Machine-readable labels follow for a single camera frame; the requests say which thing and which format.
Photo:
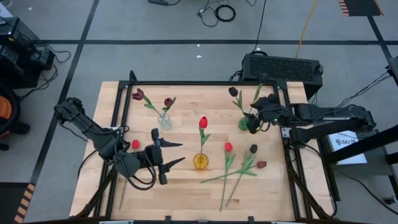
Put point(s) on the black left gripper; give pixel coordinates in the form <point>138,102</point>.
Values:
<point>154,157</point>

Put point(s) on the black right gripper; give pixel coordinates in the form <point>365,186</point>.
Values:
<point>267,109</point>

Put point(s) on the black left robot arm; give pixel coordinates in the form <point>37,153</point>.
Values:
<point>93,133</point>

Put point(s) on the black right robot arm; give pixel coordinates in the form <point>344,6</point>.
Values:
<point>335,113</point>

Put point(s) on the green glass vase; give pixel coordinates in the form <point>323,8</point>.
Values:
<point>242,125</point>

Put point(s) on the yellow glass vase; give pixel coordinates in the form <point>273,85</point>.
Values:
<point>201,161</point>

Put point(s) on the clear glass vase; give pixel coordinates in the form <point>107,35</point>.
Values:
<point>164,122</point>

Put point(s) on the black computer case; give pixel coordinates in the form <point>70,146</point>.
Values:
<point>280,70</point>

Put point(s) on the white printed box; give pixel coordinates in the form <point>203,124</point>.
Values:
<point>346,147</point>

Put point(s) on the black metal beam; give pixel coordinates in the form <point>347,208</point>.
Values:
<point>363,143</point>

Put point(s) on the dark grey side table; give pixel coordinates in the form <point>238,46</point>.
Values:
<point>373,174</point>

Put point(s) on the black mat with orange stripes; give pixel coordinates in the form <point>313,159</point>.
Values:
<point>360,7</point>
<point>15,202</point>

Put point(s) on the black power strip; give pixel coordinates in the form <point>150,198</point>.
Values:
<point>158,2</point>

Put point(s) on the orange and black chair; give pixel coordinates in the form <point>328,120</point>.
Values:
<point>5,110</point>

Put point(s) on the black equipment cart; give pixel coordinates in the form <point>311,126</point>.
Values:
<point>18,53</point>

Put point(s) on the white metal bracket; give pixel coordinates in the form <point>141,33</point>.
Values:
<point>285,132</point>

